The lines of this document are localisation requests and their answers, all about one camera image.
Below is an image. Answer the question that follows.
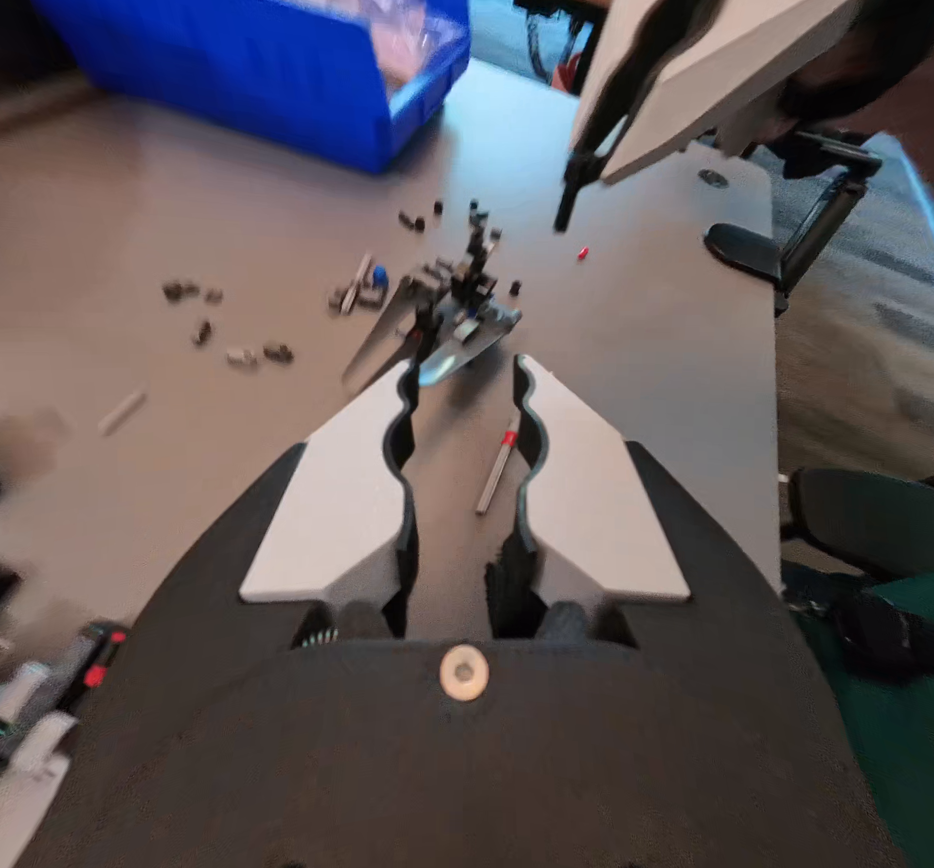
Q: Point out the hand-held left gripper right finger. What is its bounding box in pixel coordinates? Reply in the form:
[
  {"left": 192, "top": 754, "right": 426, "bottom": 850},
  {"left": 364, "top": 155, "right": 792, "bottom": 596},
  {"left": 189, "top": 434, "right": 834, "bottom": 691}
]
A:
[{"left": 484, "top": 353, "right": 692, "bottom": 639}]

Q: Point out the grey lego axle blue assembly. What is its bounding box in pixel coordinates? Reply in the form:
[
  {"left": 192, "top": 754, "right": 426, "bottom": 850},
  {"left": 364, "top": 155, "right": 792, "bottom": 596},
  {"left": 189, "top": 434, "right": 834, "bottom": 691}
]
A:
[{"left": 328, "top": 253, "right": 390, "bottom": 316}]

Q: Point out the flame print lego assembly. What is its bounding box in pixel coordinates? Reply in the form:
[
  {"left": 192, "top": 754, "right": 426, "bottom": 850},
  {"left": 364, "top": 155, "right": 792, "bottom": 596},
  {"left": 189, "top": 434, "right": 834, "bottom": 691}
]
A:
[{"left": 0, "top": 620, "right": 129, "bottom": 776}]

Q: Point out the short grey lego axle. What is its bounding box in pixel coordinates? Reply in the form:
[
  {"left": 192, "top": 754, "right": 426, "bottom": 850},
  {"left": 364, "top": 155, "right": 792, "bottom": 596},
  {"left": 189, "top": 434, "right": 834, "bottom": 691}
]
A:
[{"left": 98, "top": 390, "right": 147, "bottom": 437}]

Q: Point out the grey lego wing assembly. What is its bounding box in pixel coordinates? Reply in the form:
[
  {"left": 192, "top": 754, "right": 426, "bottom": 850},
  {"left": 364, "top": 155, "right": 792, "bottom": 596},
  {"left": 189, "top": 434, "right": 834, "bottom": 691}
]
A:
[{"left": 341, "top": 200, "right": 523, "bottom": 395}]

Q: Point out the grey lego axle red bush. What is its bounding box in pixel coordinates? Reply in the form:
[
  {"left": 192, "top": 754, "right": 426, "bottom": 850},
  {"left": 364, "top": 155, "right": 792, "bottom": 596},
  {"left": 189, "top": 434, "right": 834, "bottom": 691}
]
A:
[{"left": 476, "top": 412, "right": 521, "bottom": 516}]

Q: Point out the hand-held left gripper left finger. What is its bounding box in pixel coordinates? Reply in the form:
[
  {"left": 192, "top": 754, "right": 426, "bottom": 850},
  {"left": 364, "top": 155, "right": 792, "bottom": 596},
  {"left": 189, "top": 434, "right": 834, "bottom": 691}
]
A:
[{"left": 238, "top": 359, "right": 421, "bottom": 639}]

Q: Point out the black desk elbow armrest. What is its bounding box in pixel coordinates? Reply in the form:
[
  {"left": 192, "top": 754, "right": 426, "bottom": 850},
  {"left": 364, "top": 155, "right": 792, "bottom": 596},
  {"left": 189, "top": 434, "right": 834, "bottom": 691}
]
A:
[{"left": 702, "top": 129, "right": 885, "bottom": 316}]

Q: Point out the blue plastic bin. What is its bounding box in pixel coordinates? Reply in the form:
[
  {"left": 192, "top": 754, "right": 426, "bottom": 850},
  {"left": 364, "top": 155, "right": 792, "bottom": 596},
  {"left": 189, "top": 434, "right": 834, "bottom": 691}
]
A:
[{"left": 0, "top": 0, "right": 472, "bottom": 176}]

